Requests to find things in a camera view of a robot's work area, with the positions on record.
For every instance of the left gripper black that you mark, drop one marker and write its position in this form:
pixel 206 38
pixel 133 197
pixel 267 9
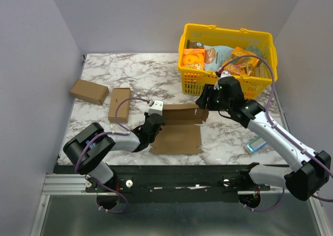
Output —
pixel 148 116

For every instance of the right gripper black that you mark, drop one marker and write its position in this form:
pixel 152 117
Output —
pixel 208 98

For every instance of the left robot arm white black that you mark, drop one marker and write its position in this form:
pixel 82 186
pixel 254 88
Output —
pixel 87 149

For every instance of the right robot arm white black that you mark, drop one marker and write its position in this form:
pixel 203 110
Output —
pixel 307 170

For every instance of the orange Daddy snack box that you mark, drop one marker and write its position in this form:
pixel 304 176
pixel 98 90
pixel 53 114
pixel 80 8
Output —
pixel 193 58

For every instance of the blue box right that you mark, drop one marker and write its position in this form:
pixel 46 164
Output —
pixel 254 145

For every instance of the blue box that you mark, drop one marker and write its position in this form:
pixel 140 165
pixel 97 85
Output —
pixel 254 145
pixel 91 145

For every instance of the blue box left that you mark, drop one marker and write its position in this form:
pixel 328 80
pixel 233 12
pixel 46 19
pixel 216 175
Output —
pixel 91 145

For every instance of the yellow plastic shopping basket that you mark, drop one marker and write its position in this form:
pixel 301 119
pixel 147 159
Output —
pixel 265 73

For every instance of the light blue snack bag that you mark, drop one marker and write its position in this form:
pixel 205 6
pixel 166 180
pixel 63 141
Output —
pixel 215 56

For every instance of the orange snack bag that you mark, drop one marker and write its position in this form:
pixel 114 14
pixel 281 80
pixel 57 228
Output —
pixel 240 63

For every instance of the dark brown snack packet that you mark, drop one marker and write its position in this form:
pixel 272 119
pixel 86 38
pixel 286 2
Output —
pixel 194 45

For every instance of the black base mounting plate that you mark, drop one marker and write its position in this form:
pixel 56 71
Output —
pixel 180 184

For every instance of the green scouring pad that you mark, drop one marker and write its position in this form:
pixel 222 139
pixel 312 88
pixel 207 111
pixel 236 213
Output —
pixel 255 50

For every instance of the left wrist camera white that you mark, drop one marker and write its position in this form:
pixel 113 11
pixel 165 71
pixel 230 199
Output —
pixel 156 107

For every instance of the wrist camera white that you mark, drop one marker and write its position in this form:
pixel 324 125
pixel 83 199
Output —
pixel 223 74
pixel 156 107

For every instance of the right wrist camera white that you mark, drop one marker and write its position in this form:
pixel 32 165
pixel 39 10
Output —
pixel 223 74

